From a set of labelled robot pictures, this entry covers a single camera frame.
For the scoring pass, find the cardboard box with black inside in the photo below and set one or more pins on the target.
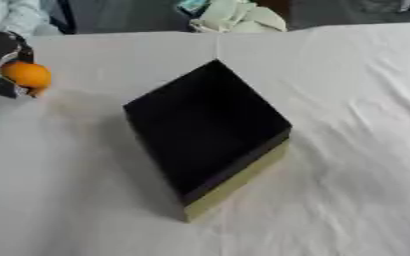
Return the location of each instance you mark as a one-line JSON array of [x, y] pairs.
[[205, 126]]

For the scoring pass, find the pale crumpled cloth bag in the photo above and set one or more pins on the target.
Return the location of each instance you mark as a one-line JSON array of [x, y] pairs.
[[237, 16]]

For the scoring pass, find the black chair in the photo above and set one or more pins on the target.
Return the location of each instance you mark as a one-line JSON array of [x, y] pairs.
[[65, 16]]

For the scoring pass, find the orange toy fruit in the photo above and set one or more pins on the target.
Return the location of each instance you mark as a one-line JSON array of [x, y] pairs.
[[27, 74]]

